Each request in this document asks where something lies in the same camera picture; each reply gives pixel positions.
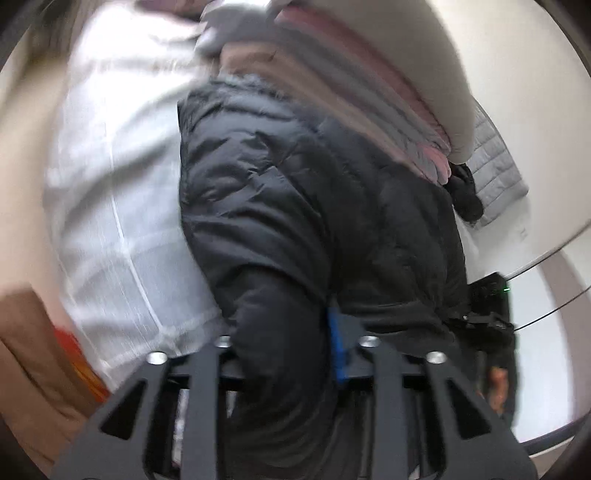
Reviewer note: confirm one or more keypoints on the beige folded blanket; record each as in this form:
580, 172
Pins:
296, 80

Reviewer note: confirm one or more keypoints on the black puffer jacket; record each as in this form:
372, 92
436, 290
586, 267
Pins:
289, 213

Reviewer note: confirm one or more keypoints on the grey quilted headboard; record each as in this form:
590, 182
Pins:
499, 183

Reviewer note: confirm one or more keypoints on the blue-grey folded blanket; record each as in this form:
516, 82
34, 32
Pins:
255, 21

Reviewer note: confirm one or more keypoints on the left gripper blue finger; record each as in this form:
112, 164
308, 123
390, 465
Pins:
338, 351

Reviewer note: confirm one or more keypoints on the brown cloth beside bed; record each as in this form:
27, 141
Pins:
48, 389

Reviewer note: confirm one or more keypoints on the person's right hand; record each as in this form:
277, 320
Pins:
498, 389

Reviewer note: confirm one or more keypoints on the grey pillow on stack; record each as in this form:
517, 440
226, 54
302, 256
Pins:
411, 36

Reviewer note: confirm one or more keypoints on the maroon folded blanket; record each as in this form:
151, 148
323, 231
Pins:
332, 33

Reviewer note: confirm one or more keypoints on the grey checked bedspread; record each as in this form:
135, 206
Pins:
128, 279

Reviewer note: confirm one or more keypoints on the pink folded cloth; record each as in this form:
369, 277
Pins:
440, 161

